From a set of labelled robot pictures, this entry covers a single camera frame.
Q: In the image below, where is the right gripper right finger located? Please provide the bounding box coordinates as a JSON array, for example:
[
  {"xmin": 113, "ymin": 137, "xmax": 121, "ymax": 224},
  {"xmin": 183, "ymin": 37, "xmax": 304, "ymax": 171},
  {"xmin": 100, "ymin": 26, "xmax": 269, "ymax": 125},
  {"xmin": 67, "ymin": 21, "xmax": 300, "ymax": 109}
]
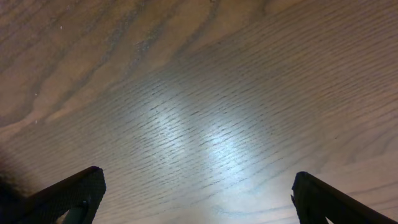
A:
[{"xmin": 291, "ymin": 171, "xmax": 397, "ymax": 224}]

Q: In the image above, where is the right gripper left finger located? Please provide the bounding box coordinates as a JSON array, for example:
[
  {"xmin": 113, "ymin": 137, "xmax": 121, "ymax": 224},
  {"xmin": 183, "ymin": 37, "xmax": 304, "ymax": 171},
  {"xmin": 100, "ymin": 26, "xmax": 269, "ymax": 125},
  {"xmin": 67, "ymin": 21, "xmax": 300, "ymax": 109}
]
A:
[{"xmin": 18, "ymin": 166, "xmax": 106, "ymax": 224}]

